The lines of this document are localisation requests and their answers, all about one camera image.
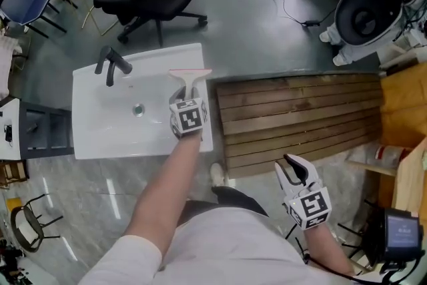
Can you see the black tablet screen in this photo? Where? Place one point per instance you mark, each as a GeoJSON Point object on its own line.
{"type": "Point", "coordinates": [402, 233]}

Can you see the dark wooden slat platform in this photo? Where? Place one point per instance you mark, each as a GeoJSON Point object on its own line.
{"type": "Point", "coordinates": [300, 117]}

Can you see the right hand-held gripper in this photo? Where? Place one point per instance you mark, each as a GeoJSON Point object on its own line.
{"type": "Point", "coordinates": [310, 207]}

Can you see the black power adapter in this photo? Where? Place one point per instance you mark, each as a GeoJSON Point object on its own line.
{"type": "Point", "coordinates": [311, 23]}

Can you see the small white sink top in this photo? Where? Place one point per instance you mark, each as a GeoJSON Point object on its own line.
{"type": "Point", "coordinates": [8, 130]}

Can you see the person's right forearm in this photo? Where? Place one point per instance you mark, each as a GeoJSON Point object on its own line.
{"type": "Point", "coordinates": [327, 250]}

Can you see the white ceramic sink basin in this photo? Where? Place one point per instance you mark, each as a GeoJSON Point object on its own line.
{"type": "Point", "coordinates": [110, 123]}

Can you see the white squeegee with red blade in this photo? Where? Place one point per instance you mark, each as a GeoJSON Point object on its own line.
{"type": "Point", "coordinates": [191, 76]}

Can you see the person's white shoe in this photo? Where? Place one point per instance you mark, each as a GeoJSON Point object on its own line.
{"type": "Point", "coordinates": [218, 174]}

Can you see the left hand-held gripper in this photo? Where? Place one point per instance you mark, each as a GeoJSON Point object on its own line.
{"type": "Point", "coordinates": [188, 118]}

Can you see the person's black trousers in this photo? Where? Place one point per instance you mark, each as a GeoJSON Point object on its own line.
{"type": "Point", "coordinates": [233, 200]}

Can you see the yellow wooden board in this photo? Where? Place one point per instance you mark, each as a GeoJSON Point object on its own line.
{"type": "Point", "coordinates": [403, 103]}

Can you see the black metal sink stand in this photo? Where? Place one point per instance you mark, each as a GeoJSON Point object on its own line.
{"type": "Point", "coordinates": [46, 130]}

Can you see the black sink faucet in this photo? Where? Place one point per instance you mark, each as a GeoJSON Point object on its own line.
{"type": "Point", "coordinates": [111, 60]}

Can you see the person's white shirt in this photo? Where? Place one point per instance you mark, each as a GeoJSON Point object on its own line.
{"type": "Point", "coordinates": [233, 250]}

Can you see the person's left forearm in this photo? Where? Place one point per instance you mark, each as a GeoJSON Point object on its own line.
{"type": "Point", "coordinates": [166, 190]}

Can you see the blue chair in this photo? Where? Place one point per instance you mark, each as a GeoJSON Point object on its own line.
{"type": "Point", "coordinates": [23, 5]}

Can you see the small wooden stool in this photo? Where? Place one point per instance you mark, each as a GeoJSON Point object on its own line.
{"type": "Point", "coordinates": [13, 173]}

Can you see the clear bag with red label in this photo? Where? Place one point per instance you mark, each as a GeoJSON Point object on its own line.
{"type": "Point", "coordinates": [388, 155]}

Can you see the light wooden table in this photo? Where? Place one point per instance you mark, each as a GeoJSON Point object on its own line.
{"type": "Point", "coordinates": [410, 177]}

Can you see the black round frame chair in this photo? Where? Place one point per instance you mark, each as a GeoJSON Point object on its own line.
{"type": "Point", "coordinates": [30, 227]}

